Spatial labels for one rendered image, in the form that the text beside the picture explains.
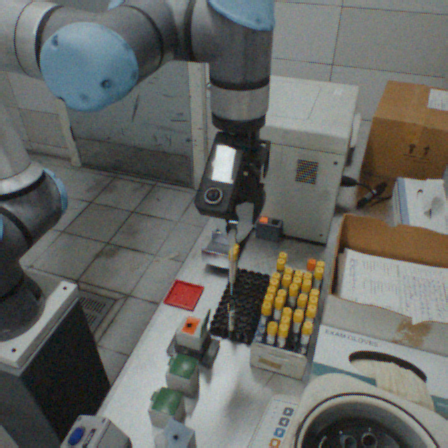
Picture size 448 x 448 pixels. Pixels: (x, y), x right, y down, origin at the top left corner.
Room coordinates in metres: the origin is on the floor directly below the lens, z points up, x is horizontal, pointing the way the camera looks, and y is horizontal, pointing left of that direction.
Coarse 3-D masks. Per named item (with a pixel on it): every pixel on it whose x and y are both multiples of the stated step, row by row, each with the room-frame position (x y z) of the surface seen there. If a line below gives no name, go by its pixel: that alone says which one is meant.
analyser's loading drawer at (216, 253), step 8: (232, 216) 0.81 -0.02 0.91; (232, 224) 0.75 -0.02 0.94; (216, 232) 0.71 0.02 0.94; (216, 240) 0.71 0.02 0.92; (224, 240) 0.71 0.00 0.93; (208, 248) 0.69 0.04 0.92; (216, 248) 0.69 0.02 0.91; (224, 248) 0.69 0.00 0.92; (208, 256) 0.66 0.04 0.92; (216, 256) 0.65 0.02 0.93; (224, 256) 0.65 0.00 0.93; (216, 264) 0.65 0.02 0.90; (224, 264) 0.65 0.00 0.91
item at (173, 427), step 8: (168, 424) 0.26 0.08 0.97; (176, 424) 0.26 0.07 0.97; (168, 432) 0.25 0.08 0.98; (176, 432) 0.25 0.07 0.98; (184, 432) 0.25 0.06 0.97; (192, 432) 0.25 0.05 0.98; (168, 440) 0.24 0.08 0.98; (176, 440) 0.24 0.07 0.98; (184, 440) 0.24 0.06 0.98; (192, 440) 0.24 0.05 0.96
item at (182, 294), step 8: (176, 280) 0.62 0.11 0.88; (176, 288) 0.60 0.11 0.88; (184, 288) 0.60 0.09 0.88; (192, 288) 0.60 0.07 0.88; (200, 288) 0.60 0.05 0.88; (168, 296) 0.58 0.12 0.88; (176, 296) 0.58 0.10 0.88; (184, 296) 0.58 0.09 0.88; (192, 296) 0.58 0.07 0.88; (168, 304) 0.56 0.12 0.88; (176, 304) 0.55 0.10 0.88; (184, 304) 0.56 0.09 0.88; (192, 304) 0.56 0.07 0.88
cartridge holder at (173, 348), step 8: (208, 336) 0.45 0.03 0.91; (176, 344) 0.44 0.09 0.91; (208, 344) 0.45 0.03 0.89; (216, 344) 0.45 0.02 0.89; (168, 352) 0.44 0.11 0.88; (176, 352) 0.43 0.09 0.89; (184, 352) 0.43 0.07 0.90; (192, 352) 0.42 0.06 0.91; (200, 352) 0.42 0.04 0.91; (208, 352) 0.43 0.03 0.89; (216, 352) 0.44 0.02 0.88; (200, 360) 0.42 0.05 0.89; (208, 360) 0.42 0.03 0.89
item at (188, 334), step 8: (184, 320) 0.46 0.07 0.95; (192, 320) 0.46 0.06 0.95; (200, 320) 0.46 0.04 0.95; (184, 328) 0.44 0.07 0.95; (192, 328) 0.44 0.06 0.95; (200, 328) 0.44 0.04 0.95; (176, 336) 0.44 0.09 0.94; (184, 336) 0.43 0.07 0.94; (192, 336) 0.43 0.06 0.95; (184, 344) 0.43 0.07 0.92; (192, 344) 0.43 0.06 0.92; (200, 344) 0.43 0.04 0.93
